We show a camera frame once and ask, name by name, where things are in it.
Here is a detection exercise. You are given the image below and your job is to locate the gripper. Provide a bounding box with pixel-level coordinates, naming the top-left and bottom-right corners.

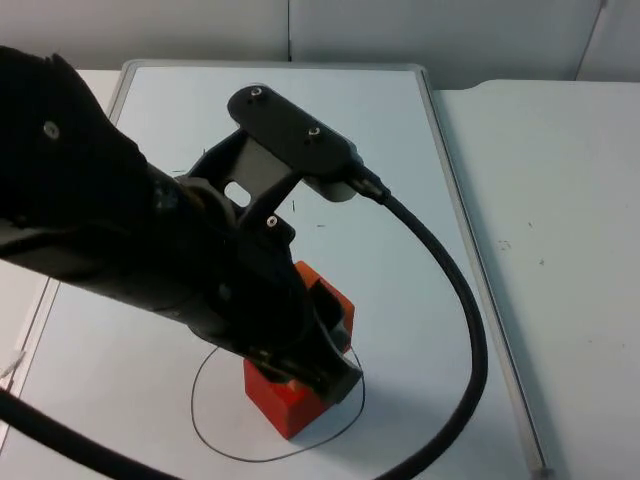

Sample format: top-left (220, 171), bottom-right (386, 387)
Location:
top-left (167, 212), bottom-right (365, 407)

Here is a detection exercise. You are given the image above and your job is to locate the orange cube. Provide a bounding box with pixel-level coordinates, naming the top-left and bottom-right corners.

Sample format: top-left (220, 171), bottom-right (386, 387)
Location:
top-left (292, 259), bottom-right (357, 352)

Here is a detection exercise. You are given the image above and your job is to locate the red cube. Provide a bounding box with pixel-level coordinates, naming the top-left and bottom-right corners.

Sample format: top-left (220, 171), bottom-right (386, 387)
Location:
top-left (243, 349), bottom-right (354, 442)

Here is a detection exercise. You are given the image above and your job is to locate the grey-framed whiteboard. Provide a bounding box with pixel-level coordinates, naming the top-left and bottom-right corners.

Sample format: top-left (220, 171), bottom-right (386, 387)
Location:
top-left (0, 58), bottom-right (556, 480)

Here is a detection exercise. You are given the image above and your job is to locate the black cable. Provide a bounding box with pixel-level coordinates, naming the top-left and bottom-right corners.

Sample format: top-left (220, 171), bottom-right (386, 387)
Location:
top-left (0, 167), bottom-right (490, 480)

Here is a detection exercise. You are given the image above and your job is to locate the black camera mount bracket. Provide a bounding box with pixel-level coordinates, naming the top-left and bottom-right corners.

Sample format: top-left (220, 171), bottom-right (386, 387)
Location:
top-left (185, 127), bottom-right (297, 227)

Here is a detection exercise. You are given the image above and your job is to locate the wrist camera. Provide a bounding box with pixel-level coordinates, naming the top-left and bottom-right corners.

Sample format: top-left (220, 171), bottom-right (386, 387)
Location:
top-left (227, 84), bottom-right (362, 204)

